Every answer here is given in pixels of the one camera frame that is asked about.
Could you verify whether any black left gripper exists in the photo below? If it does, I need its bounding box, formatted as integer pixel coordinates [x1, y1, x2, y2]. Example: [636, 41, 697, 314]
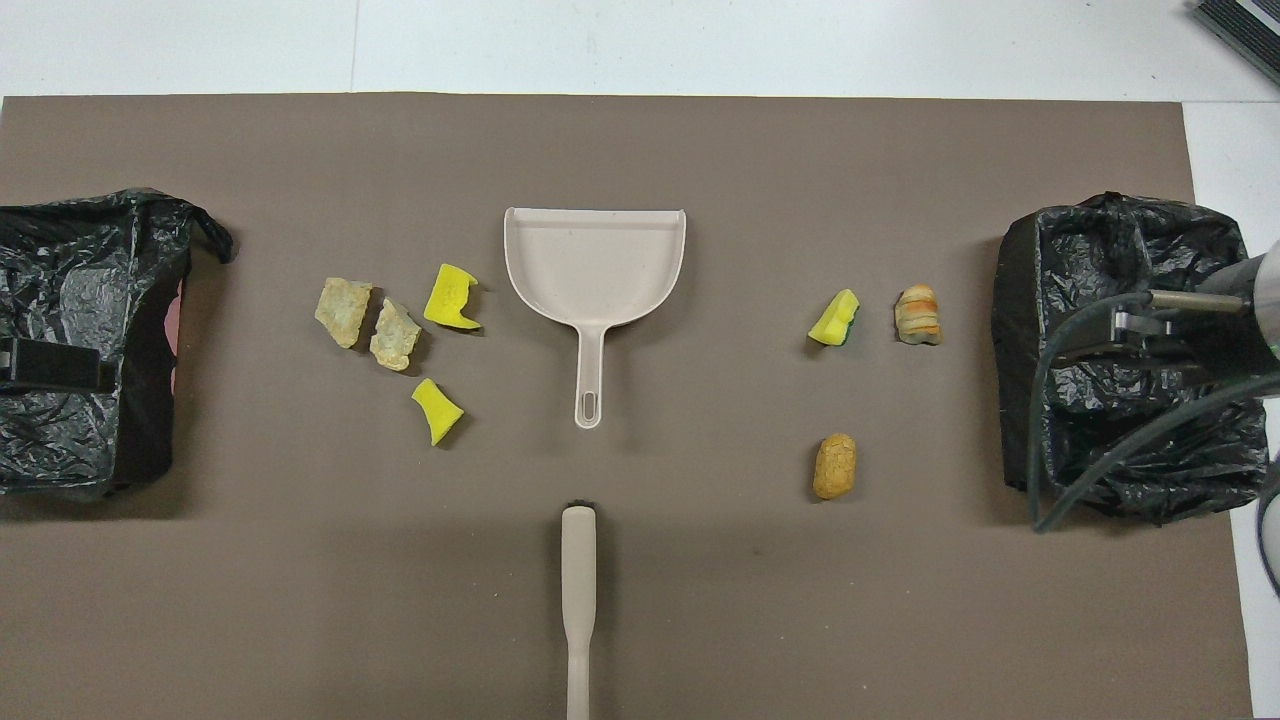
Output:
[0, 338, 116, 393]

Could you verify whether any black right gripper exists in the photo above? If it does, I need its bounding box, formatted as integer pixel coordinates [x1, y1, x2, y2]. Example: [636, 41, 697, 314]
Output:
[1048, 305, 1241, 386]

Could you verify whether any orange striped foam piece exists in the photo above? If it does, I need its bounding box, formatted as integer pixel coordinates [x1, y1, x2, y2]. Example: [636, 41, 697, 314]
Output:
[894, 284, 943, 346]

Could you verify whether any beige sponge chunk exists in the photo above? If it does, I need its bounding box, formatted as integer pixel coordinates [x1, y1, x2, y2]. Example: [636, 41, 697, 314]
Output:
[369, 298, 423, 373]
[314, 278, 373, 350]

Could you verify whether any orange peanut-shaped sponge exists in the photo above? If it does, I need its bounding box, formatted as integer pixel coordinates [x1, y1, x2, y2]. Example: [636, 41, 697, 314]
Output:
[812, 432, 858, 501]

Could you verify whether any yellow sponge piece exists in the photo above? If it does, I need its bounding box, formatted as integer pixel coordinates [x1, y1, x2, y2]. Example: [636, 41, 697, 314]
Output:
[411, 378, 466, 447]
[423, 263, 483, 332]

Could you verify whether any beige plastic dustpan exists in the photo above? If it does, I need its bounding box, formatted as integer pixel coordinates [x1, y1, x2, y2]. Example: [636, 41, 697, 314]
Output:
[503, 207, 688, 430]

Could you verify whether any beige hand brush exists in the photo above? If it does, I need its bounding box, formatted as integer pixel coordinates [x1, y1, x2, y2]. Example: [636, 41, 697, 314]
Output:
[560, 500, 599, 720]

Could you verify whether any black trash bag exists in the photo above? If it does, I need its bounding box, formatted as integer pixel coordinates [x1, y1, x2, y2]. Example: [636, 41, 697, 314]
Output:
[0, 187, 236, 501]
[992, 192, 1280, 526]

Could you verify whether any pink waste bin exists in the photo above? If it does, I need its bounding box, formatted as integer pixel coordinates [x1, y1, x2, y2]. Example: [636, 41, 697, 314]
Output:
[163, 278, 188, 396]

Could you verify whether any yellow green sponge wedge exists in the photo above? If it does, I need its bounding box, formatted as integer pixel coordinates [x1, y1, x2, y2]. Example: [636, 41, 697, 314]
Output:
[808, 289, 861, 348]

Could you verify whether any dark ribbed panel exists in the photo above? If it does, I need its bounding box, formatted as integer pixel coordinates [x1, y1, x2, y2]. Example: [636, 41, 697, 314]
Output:
[1188, 0, 1280, 86]

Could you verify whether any brown table mat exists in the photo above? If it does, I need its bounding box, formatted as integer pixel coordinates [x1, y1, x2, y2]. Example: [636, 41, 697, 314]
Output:
[0, 93, 1253, 720]

